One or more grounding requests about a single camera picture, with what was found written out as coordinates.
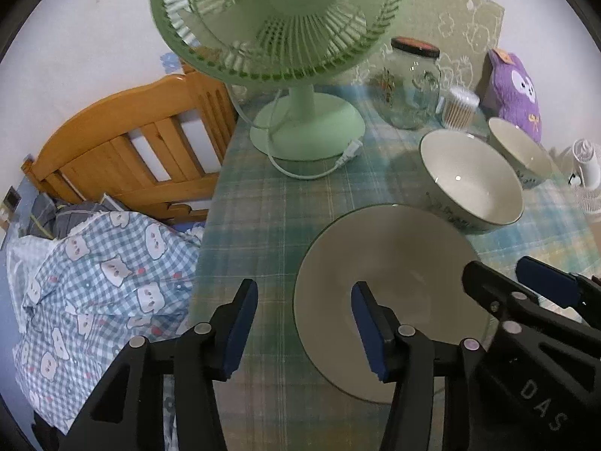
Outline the grey ceramic bowl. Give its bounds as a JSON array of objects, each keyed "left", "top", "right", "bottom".
[
  {"left": 487, "top": 117, "right": 554, "bottom": 191},
  {"left": 419, "top": 130, "right": 524, "bottom": 236}
]

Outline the green patterned board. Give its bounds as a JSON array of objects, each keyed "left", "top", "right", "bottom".
[{"left": 347, "top": 0, "right": 505, "bottom": 99}]

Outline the large white plate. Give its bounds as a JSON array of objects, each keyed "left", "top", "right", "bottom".
[{"left": 293, "top": 204, "right": 498, "bottom": 405}]

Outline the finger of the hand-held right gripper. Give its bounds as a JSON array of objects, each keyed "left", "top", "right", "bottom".
[
  {"left": 461, "top": 260, "right": 584, "bottom": 340},
  {"left": 515, "top": 256, "right": 601, "bottom": 330}
]

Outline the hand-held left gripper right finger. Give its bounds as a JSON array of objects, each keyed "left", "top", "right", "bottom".
[{"left": 350, "top": 281, "right": 508, "bottom": 451}]

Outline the purple plush bunny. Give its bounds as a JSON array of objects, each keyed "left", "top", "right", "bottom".
[{"left": 481, "top": 48, "right": 543, "bottom": 144}]

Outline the blue checked printed blanket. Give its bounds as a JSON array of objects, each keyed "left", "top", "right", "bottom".
[{"left": 7, "top": 207, "right": 207, "bottom": 437}]

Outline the white standing fan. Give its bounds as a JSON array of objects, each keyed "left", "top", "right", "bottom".
[{"left": 561, "top": 138, "right": 601, "bottom": 217}]

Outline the grey cloth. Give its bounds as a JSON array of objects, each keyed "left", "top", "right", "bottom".
[{"left": 28, "top": 195, "right": 113, "bottom": 240}]

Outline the clear cotton swab container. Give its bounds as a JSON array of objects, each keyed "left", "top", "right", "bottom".
[{"left": 441, "top": 85, "right": 481, "bottom": 131}]

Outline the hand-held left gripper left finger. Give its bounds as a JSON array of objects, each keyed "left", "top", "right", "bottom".
[{"left": 68, "top": 279, "right": 259, "bottom": 451}]

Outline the wooden bed headboard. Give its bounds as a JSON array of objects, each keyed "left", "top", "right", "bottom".
[{"left": 21, "top": 63, "right": 238, "bottom": 226}]

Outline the green plaid tablecloth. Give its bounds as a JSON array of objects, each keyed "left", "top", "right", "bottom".
[{"left": 162, "top": 82, "right": 601, "bottom": 451}]

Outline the white fan cable with plug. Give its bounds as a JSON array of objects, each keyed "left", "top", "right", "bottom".
[{"left": 232, "top": 89, "right": 362, "bottom": 180}]

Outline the glass jar with dark lid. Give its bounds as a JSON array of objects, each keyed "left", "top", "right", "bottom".
[{"left": 379, "top": 36, "right": 442, "bottom": 131}]

